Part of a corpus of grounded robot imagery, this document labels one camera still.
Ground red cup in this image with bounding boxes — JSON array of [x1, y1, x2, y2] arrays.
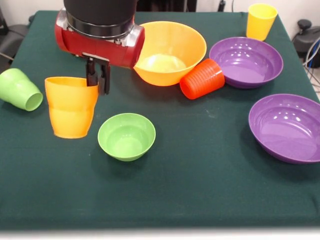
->
[[179, 58, 226, 100]]

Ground grey black machine base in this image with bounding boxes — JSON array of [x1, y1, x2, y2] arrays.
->
[[0, 23, 30, 61], [292, 19, 320, 55]]

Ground purple bowl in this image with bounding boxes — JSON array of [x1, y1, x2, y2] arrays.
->
[[248, 93, 320, 165], [209, 36, 284, 90]]

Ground large orange bowl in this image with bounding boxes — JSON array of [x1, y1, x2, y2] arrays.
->
[[133, 20, 208, 87]]

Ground bundle of cables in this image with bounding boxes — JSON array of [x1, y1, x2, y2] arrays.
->
[[303, 37, 320, 88]]

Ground green cup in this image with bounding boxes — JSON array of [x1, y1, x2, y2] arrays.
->
[[0, 67, 44, 112]]

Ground yellow cup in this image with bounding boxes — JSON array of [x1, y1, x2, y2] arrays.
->
[[245, 3, 279, 42]]

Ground orange cup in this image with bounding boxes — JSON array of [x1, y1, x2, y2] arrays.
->
[[44, 76, 99, 139]]

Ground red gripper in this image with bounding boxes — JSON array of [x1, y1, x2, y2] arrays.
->
[[54, 7, 146, 96]]

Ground small green bowl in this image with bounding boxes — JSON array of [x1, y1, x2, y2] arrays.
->
[[97, 112, 157, 162]]

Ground dark green tablecloth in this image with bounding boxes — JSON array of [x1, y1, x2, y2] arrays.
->
[[0, 9, 320, 230]]

